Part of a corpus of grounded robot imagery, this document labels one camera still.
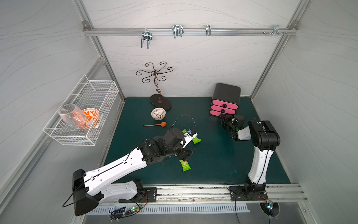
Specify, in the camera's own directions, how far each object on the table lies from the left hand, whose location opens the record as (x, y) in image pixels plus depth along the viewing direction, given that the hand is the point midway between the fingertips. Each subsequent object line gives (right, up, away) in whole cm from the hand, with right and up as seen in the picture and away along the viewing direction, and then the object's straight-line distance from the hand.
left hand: (189, 145), depth 69 cm
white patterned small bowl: (-23, +15, +39) cm, 47 cm away
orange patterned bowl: (-48, +15, -2) cm, 50 cm away
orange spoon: (-18, +7, +34) cm, 40 cm away
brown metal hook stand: (-25, +26, +46) cm, 58 cm away
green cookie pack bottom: (-2, -16, +13) cm, 21 cm away
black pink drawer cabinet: (+27, +25, +29) cm, 47 cm away
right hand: (+25, +15, +34) cm, 45 cm away
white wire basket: (-52, +27, +11) cm, 60 cm away
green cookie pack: (+5, -3, +24) cm, 24 cm away
